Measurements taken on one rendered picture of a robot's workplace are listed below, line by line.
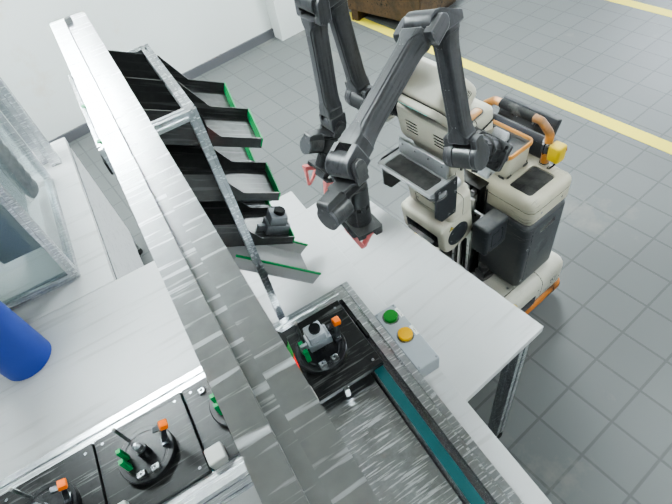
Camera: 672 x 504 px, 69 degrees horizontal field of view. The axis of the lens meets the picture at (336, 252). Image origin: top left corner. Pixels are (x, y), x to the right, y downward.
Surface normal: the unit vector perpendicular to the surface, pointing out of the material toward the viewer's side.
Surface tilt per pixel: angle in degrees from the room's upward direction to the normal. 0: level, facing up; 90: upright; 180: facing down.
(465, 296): 0
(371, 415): 0
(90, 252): 0
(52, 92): 90
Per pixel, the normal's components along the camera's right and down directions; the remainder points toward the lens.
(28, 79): 0.62, 0.54
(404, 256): -0.15, -0.63
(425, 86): -0.63, -0.10
